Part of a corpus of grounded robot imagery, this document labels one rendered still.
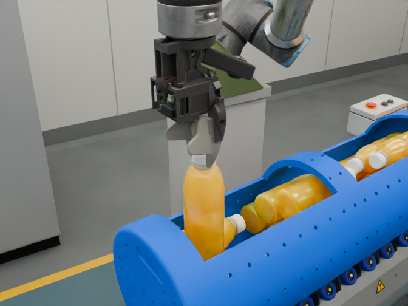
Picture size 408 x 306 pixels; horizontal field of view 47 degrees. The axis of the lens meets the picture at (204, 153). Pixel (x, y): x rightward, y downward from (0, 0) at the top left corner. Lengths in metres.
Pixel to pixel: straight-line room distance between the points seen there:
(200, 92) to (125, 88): 3.24
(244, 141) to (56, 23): 2.11
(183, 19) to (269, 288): 0.48
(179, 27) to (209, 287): 0.41
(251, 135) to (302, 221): 1.00
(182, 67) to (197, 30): 0.06
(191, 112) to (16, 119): 1.75
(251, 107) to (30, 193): 1.29
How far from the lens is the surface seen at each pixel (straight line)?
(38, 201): 2.59
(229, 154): 1.84
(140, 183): 3.26
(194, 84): 0.66
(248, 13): 1.78
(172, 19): 0.63
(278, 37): 1.69
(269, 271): 0.85
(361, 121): 1.69
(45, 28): 3.60
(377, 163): 1.21
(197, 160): 0.75
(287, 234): 0.87
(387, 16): 5.61
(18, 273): 2.71
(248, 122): 1.82
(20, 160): 2.45
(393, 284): 1.33
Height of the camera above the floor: 1.73
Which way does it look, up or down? 29 degrees down
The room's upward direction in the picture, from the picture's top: straight up
